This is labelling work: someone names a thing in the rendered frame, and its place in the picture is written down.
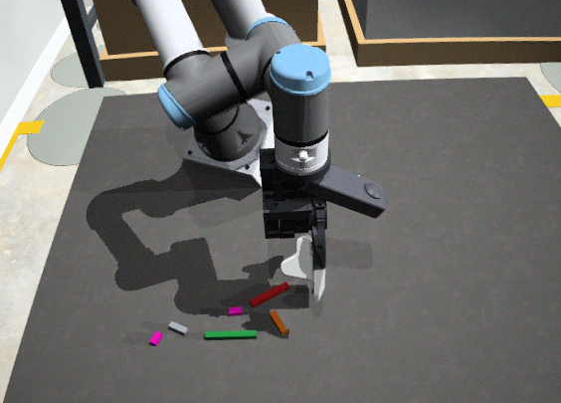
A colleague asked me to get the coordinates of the grey rod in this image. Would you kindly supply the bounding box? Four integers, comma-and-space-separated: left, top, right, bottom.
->
168, 321, 189, 335

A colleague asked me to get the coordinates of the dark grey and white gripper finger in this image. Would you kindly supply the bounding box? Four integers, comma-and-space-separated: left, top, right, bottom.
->
280, 219, 325, 302

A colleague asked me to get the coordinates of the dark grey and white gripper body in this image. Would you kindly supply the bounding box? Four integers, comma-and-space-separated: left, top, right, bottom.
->
260, 147, 331, 239

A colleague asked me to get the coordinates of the red rod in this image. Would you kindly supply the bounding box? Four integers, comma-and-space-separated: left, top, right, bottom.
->
250, 283, 289, 307

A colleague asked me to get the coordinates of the orange rod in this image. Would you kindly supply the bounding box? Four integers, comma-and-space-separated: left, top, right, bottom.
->
270, 310, 287, 335

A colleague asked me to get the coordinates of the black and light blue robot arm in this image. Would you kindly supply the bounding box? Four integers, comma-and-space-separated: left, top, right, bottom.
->
131, 0, 386, 218

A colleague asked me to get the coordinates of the green rod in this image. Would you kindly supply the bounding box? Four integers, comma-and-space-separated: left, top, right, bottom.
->
205, 330, 257, 340

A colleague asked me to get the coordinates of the small magenta block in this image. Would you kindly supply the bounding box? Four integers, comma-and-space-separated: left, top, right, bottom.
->
229, 306, 243, 316
149, 331, 162, 346

